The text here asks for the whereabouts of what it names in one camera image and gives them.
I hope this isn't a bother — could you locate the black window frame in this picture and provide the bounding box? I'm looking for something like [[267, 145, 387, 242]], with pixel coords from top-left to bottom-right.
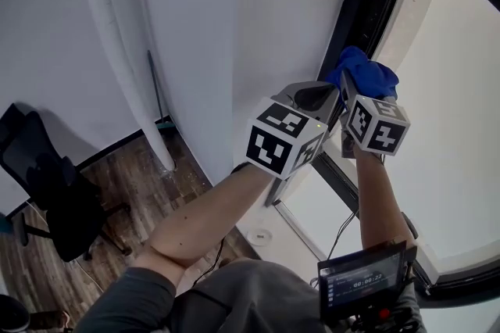
[[265, 0, 500, 301]]

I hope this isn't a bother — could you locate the broom with green head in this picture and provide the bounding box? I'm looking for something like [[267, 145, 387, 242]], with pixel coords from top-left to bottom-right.
[[146, 49, 177, 131]]

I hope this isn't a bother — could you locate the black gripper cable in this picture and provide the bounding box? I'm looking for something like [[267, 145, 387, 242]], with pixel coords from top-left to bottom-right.
[[191, 237, 227, 288], [326, 208, 359, 262]]

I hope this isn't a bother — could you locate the thick white insulated pipe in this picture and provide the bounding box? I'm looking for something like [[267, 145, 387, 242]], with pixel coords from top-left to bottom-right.
[[76, 0, 177, 172]]

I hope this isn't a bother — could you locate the person's left forearm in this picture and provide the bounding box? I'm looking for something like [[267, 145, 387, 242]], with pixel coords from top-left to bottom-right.
[[148, 166, 284, 270]]

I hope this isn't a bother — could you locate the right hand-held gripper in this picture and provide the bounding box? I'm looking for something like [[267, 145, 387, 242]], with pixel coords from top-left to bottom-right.
[[339, 69, 412, 159]]

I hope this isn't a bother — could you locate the blue cleaning cloth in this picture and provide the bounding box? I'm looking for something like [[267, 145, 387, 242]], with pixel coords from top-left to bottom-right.
[[324, 45, 400, 114]]

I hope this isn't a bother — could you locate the person's grey shirt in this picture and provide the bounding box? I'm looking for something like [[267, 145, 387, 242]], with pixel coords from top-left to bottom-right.
[[73, 259, 429, 333]]

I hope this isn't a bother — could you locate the black monitor screen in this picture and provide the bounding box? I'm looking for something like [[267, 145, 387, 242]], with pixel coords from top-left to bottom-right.
[[316, 240, 419, 324]]

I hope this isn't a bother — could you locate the black office chair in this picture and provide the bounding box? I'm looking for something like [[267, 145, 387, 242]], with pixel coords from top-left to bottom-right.
[[0, 102, 132, 263]]

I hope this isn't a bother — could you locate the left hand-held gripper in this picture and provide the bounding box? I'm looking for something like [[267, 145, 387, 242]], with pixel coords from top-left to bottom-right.
[[245, 81, 341, 181]]

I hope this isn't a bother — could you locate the person's right forearm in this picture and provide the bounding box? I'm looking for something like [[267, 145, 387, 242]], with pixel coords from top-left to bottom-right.
[[353, 149, 417, 251]]

